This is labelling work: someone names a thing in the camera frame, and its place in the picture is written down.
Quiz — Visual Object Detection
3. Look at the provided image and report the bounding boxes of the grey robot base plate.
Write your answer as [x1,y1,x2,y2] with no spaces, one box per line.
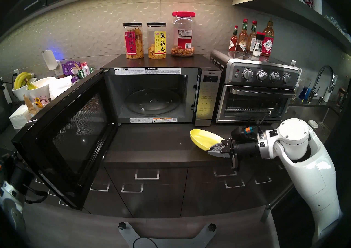
[118,221,217,248]

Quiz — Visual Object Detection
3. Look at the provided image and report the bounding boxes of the large red Tabasco bottle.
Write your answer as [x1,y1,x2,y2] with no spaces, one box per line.
[261,17,275,57]

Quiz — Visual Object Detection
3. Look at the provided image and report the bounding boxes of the white paper bag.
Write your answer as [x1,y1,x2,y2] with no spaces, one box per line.
[49,75,73,100]

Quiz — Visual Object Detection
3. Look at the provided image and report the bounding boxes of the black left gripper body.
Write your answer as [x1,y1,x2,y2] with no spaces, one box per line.
[10,165,34,193]

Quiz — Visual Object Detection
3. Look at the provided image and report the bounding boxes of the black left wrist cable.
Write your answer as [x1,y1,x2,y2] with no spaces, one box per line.
[23,188,48,204]

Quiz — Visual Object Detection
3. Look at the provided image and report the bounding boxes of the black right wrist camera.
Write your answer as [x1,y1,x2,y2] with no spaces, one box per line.
[231,125,259,142]

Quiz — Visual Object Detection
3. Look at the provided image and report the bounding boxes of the glass microwave turntable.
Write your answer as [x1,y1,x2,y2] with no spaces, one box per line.
[125,88,182,116]

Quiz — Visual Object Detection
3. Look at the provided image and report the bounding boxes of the white plug-in device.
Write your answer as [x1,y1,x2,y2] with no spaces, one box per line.
[42,50,58,71]

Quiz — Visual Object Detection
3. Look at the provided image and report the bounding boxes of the green white sachet box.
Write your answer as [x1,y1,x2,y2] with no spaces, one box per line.
[78,63,97,78]

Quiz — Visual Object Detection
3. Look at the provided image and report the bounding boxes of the black glass microwave door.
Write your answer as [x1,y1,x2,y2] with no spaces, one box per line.
[11,69,119,210]

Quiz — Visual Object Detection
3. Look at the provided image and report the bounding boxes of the black cap spice shaker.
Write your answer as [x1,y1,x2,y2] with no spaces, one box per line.
[252,32,266,57]

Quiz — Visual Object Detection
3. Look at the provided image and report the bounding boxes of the dark lower drawer cabinets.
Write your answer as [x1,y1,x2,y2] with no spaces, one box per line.
[0,149,321,219]

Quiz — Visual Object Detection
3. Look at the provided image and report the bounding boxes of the snack jar yellow label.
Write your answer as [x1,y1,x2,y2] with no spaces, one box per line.
[146,22,167,59]

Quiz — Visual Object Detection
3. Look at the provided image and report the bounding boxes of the yellow plate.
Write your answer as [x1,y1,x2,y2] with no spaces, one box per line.
[190,129,225,152]

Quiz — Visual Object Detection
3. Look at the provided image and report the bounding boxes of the small red Tabasco bottle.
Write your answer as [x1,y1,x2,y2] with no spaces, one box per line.
[229,25,239,53]

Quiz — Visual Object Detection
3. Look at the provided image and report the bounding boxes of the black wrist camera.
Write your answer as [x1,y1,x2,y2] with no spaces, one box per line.
[231,125,259,142]
[0,154,13,174]

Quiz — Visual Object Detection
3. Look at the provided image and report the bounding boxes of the large white bowl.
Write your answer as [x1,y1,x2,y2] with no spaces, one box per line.
[27,76,56,104]

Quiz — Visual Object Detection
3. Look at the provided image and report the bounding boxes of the brown kraft paper bag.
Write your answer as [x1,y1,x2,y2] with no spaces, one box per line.
[23,94,39,117]

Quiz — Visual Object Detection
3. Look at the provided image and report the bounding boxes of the large clear jar red lid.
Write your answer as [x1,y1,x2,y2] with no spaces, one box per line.
[171,11,196,57]

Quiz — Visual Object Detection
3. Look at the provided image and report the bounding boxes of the black countertop appliance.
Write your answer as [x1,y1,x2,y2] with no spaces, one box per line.
[0,84,11,132]

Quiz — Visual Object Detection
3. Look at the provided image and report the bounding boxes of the small white bowl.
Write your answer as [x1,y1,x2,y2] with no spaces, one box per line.
[12,77,37,101]

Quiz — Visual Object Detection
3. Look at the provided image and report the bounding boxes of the orange-brown hot sauce bottle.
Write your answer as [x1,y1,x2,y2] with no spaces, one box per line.
[236,19,249,53]

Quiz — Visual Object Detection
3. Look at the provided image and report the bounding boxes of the pink snack packet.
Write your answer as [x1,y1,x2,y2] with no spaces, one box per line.
[34,96,52,107]

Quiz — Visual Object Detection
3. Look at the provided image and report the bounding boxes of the snack jar red label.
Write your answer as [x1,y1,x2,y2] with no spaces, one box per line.
[123,22,145,59]

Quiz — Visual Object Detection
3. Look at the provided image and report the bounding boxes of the pale brown hot sauce bottle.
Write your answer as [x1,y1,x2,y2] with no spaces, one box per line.
[246,20,258,54]

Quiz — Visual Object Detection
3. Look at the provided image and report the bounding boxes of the yellow banana bunch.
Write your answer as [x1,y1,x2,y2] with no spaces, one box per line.
[14,72,39,90]

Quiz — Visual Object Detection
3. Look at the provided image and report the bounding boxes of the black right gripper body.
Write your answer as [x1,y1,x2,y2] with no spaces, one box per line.
[223,138,261,171]

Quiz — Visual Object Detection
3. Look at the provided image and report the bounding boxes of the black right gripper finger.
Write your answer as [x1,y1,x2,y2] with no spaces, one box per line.
[210,141,230,152]
[208,149,232,159]

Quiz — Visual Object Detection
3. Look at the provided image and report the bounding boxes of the dark wall shelf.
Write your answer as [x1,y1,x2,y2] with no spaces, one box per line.
[233,0,351,56]

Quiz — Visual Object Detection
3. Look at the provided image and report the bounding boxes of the chrome kitchen faucet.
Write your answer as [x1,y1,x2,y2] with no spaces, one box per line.
[307,65,335,104]

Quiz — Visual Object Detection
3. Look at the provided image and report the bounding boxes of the stainless steel toaster oven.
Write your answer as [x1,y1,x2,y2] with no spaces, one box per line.
[210,49,301,124]

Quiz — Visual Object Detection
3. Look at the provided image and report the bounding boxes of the brown glass bottle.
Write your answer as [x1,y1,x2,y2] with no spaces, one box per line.
[336,87,349,108]

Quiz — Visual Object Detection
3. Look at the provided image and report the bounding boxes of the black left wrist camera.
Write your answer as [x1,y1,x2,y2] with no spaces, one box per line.
[0,154,13,174]

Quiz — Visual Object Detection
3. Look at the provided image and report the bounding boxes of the white napkin stack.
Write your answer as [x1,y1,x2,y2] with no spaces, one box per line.
[9,105,31,129]

